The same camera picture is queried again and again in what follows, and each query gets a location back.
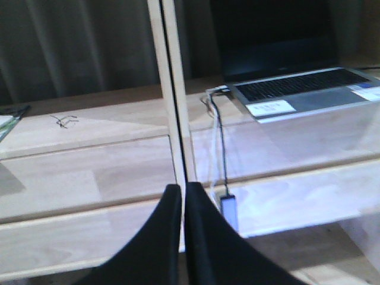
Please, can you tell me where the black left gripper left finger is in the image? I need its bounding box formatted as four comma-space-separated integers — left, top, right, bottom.
76, 184, 182, 284

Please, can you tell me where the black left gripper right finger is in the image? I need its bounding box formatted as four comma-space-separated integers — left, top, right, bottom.
185, 182, 304, 285

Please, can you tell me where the wooden desk shelf unit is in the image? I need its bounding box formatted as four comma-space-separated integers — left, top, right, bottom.
1, 1, 379, 284

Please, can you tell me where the grey usb hub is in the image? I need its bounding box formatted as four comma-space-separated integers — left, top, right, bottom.
220, 195, 239, 232

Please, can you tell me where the white left label sticker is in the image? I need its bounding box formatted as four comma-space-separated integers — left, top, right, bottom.
246, 100, 296, 117

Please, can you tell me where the white label sticker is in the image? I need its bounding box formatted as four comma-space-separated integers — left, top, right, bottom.
246, 100, 296, 117
353, 86, 380, 102

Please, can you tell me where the green notebook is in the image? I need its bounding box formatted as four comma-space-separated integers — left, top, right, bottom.
1, 105, 30, 141

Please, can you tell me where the silver laptop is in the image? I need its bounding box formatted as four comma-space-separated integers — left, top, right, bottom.
210, 1, 379, 123

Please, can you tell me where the white right label sticker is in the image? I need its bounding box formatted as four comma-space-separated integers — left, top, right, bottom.
353, 86, 380, 102

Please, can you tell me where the black usb cable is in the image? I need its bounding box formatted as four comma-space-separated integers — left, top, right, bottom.
207, 88, 231, 197

